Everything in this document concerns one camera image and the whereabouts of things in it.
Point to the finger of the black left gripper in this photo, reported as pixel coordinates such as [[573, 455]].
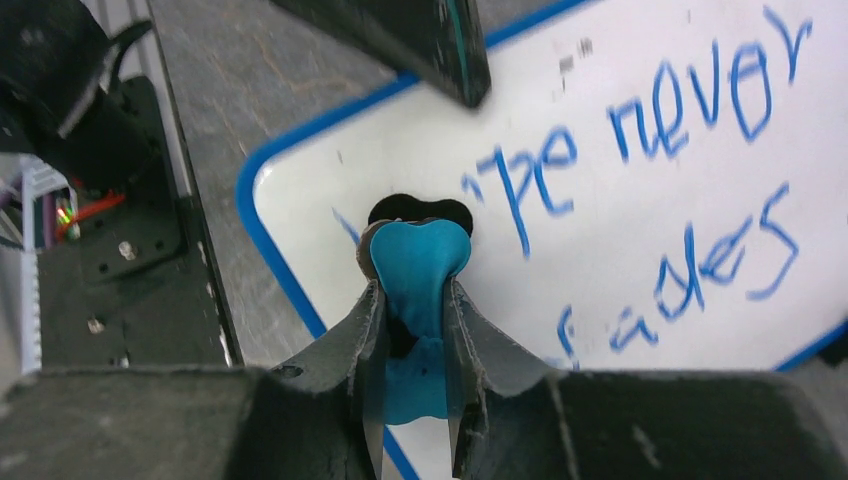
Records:
[[439, 41]]

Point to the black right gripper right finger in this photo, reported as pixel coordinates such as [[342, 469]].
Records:
[[513, 416]]

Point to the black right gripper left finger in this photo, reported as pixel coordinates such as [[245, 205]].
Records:
[[319, 415]]

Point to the blue-framed whiteboard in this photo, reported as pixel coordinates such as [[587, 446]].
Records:
[[654, 185]]

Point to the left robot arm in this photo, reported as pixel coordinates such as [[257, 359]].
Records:
[[59, 69]]

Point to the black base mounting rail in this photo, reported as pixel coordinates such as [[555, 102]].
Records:
[[138, 286]]

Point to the white cable duct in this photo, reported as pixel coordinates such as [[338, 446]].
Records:
[[20, 305]]

